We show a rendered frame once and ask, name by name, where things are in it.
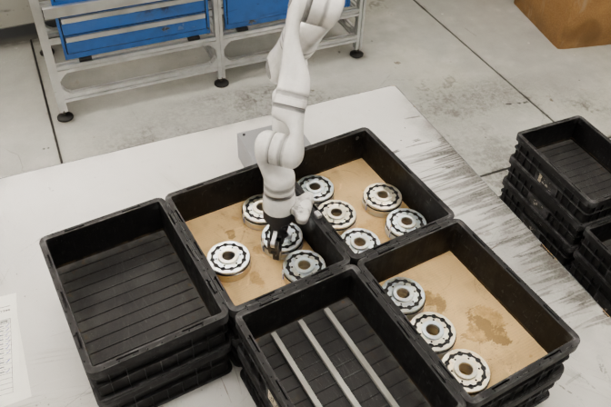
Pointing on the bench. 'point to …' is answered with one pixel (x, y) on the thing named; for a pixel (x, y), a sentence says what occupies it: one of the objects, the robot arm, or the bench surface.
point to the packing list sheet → (12, 355)
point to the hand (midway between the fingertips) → (278, 247)
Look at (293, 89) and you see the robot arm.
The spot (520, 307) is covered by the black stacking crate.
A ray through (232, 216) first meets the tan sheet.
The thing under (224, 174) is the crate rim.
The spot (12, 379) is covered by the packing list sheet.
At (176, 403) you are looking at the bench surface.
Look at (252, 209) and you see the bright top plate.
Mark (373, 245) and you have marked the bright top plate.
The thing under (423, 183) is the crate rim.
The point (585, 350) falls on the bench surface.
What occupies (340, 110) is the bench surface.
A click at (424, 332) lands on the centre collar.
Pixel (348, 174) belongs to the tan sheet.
